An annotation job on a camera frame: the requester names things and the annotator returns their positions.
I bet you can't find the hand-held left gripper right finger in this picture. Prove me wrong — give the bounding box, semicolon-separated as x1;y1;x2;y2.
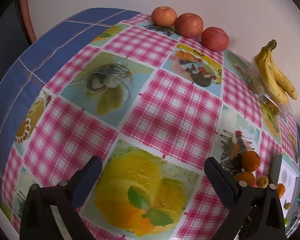
204;156;287;240

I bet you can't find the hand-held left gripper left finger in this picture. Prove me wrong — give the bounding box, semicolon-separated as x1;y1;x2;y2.
19;156;103;240

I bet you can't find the teal white shallow tray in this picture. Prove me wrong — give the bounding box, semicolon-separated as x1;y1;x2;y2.
272;154;300;230

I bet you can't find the pink checkered printed tablecloth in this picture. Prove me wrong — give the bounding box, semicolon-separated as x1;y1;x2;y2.
1;14;300;240

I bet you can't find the clear plastic clamshell container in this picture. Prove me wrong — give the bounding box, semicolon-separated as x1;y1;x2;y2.
247;57;293;117

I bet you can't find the yellow spotted banana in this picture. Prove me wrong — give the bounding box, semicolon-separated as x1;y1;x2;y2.
267;39;298;100
254;45;290;105

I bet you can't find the blue tablecloth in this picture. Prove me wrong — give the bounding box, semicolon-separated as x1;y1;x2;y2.
0;7;143;200

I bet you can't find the pale red apple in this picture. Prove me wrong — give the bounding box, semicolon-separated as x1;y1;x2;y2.
151;6;177;27

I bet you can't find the reddish wooden chair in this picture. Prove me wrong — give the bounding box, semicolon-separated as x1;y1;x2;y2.
18;0;37;43

